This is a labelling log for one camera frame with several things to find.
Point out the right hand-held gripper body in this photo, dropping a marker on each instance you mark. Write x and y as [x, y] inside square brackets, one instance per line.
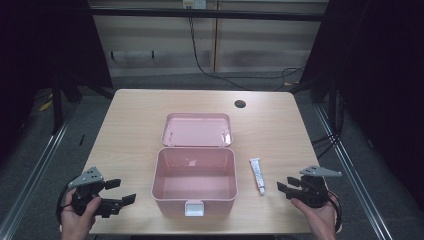
[315, 191]

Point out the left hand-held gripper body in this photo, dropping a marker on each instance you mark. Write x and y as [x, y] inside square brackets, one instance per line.
[87, 177]

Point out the white ointment tube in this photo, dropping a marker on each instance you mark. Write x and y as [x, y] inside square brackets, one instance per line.
[257, 173]

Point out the pink plastic storage box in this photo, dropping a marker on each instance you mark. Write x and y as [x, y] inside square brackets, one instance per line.
[195, 180]

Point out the person's right hand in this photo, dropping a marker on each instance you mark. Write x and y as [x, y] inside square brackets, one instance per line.
[321, 221]

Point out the person's left hand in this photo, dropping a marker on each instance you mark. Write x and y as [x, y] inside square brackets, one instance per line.
[75, 225]

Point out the black metal stand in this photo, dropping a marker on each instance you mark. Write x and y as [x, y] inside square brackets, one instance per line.
[57, 106]

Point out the yellow floor marker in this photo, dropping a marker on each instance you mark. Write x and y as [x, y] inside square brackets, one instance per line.
[46, 105]

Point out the dark round table grommet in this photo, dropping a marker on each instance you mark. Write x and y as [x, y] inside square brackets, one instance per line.
[240, 103]

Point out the black curtain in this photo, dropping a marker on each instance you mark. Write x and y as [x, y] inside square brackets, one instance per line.
[383, 83]
[43, 50]

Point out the black horizontal bar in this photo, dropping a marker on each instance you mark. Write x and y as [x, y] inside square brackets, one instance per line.
[206, 14]

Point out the metal floor rail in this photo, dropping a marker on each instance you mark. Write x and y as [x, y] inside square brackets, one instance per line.
[33, 173]
[353, 180]

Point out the white wall socket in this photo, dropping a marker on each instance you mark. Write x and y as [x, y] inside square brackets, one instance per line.
[194, 3]

